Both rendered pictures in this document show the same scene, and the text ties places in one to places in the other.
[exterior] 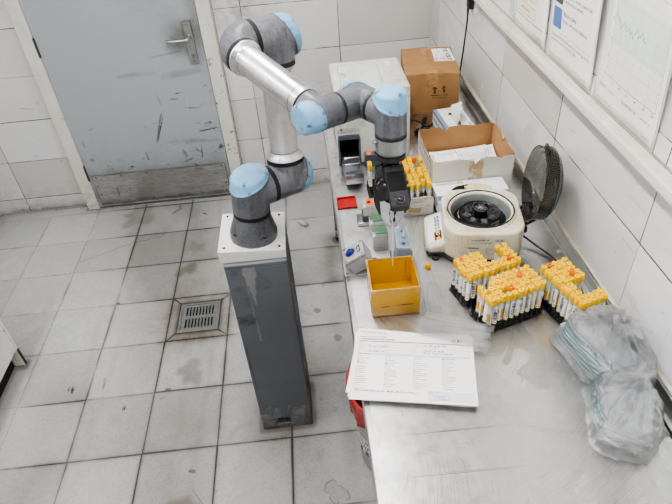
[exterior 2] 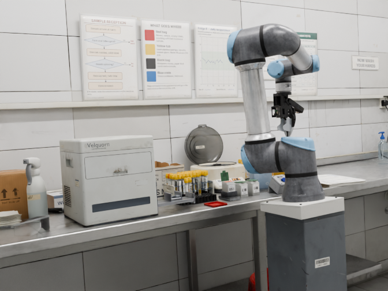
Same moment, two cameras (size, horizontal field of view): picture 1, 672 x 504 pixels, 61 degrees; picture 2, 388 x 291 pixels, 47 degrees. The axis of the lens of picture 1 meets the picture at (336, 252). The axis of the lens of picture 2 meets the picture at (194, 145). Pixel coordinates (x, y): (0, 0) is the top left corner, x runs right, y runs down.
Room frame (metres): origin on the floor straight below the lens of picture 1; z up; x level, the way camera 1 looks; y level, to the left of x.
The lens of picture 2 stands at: (2.59, 1.46, 1.21)
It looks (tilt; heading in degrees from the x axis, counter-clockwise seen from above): 3 degrees down; 241
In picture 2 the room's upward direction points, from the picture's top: 3 degrees counter-clockwise
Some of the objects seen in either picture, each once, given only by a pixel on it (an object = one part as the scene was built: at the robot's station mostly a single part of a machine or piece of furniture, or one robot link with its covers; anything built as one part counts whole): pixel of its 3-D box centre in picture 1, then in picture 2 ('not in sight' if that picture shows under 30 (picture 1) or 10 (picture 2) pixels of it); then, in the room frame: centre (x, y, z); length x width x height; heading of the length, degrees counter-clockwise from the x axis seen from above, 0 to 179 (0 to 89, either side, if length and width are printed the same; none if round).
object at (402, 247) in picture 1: (402, 250); (261, 180); (1.32, -0.20, 0.92); 0.10 x 0.07 x 0.10; 177
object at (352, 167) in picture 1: (351, 163); (168, 199); (1.86, -0.09, 0.92); 0.21 x 0.07 x 0.05; 2
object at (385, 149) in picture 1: (389, 144); (283, 88); (1.20, -0.15, 1.35); 0.08 x 0.08 x 0.05
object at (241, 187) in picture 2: (377, 225); (241, 189); (1.48, -0.14, 0.91); 0.05 x 0.04 x 0.07; 92
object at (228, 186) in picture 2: (370, 209); (228, 188); (1.55, -0.12, 0.92); 0.05 x 0.04 x 0.06; 89
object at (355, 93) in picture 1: (356, 102); (281, 68); (1.27, -0.08, 1.43); 0.11 x 0.11 x 0.08; 35
